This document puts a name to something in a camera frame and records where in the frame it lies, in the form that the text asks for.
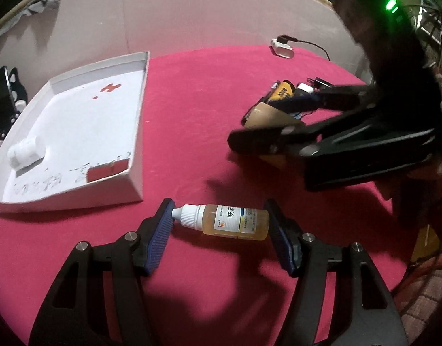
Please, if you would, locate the black white cat phone stand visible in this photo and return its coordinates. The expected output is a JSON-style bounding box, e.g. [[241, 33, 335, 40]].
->
[[0, 67, 29, 150]]

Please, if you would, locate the white backdrop board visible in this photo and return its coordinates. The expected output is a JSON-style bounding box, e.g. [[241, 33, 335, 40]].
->
[[0, 0, 369, 91]]

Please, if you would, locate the small white bottle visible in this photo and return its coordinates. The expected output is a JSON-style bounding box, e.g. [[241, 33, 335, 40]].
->
[[7, 138, 45, 168]]

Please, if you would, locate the small black comb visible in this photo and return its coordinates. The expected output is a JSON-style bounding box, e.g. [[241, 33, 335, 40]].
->
[[307, 77, 333, 90]]

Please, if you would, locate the tan cardboard piece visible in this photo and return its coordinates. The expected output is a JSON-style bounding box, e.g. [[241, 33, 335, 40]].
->
[[244, 101, 308, 168]]

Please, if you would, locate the white power strip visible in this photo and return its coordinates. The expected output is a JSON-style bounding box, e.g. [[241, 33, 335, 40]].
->
[[271, 38, 295, 58]]

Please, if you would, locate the red tablecloth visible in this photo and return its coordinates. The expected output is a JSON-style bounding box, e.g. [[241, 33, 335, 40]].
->
[[0, 45, 416, 346]]

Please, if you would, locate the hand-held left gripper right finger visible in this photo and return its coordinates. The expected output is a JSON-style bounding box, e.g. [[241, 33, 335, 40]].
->
[[263, 199, 409, 346]]

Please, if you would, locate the yellow liquid dropper bottle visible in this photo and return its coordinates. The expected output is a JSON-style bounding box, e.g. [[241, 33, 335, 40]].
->
[[171, 204, 270, 241]]

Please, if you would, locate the white cardboard tray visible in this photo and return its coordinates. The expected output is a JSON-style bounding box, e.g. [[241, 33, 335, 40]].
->
[[0, 51, 150, 214]]

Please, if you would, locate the grey cloth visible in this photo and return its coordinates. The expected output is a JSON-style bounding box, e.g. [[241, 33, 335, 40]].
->
[[21, 0, 68, 17]]

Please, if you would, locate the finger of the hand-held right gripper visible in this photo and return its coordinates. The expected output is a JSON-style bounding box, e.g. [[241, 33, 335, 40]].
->
[[269, 84, 379, 115], [227, 110, 387, 156]]

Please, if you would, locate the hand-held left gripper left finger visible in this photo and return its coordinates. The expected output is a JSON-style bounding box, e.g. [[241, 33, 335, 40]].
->
[[28, 198, 176, 346]]

